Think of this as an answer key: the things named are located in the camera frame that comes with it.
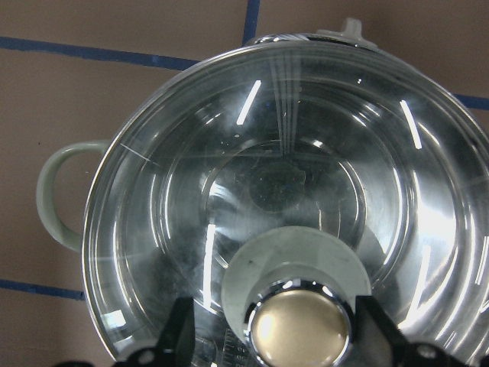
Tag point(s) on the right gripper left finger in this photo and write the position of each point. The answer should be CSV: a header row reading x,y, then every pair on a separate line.
x,y
176,343

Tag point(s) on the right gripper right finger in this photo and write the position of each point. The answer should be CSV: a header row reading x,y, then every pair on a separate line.
x,y
380,343

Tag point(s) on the glass pot lid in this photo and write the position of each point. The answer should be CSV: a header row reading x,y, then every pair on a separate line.
x,y
347,141

